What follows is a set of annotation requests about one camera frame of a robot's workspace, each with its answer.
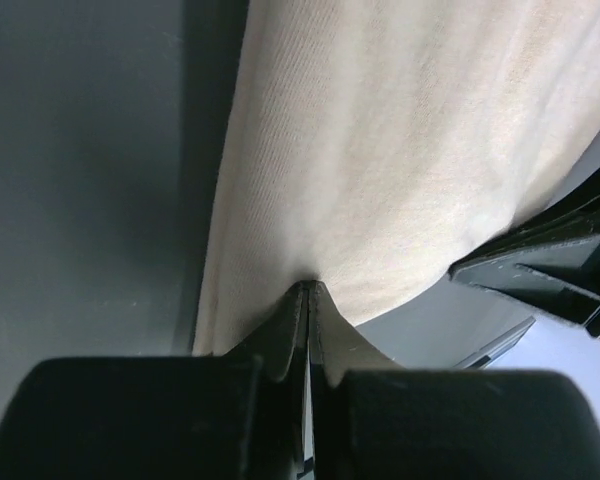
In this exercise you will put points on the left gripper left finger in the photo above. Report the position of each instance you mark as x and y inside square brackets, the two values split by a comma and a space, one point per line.
[235, 416]

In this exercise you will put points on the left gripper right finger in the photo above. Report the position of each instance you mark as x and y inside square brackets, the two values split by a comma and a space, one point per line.
[374, 419]

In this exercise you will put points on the beige t shirt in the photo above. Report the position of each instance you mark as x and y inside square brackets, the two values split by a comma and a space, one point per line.
[371, 144]

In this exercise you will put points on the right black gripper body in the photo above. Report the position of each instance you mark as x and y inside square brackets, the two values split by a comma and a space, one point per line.
[550, 263]

